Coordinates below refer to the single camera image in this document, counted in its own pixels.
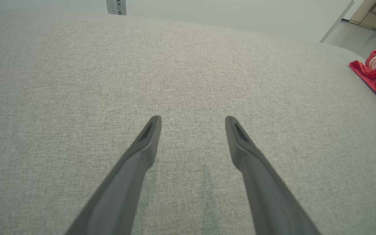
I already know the grey metal rail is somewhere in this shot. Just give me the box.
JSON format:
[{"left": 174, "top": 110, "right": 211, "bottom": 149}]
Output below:
[
  {"left": 106, "top": 0, "right": 127, "bottom": 16},
  {"left": 320, "top": 0, "right": 355, "bottom": 43}
]

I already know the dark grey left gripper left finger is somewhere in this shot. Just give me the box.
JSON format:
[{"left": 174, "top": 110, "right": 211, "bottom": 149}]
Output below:
[{"left": 65, "top": 115, "right": 162, "bottom": 235}]

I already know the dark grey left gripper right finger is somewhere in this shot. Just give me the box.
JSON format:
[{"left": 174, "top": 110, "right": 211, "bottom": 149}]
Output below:
[{"left": 225, "top": 116, "right": 321, "bottom": 235}]

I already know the tan wooden cabinet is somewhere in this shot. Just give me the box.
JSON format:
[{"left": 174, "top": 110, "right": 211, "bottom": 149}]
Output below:
[{"left": 349, "top": 0, "right": 376, "bottom": 33}]

